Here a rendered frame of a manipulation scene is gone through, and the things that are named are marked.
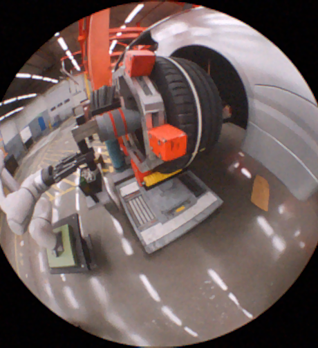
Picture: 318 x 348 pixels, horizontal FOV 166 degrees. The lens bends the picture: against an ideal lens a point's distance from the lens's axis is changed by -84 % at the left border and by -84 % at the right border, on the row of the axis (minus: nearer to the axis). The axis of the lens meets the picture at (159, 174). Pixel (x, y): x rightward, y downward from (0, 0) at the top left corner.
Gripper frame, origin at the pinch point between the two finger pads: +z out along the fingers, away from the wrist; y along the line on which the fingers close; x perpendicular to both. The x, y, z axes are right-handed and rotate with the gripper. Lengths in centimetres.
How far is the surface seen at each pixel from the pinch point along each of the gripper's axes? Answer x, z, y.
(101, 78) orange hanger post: 33, 17, -60
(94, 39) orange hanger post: 77, 14, -60
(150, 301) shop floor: -83, -21, 64
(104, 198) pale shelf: -38.1, -5.8, -12.2
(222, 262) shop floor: -83, 45, 67
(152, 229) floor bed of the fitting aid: -75, 14, 7
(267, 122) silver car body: 11, 63, 32
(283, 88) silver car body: 30, 63, 37
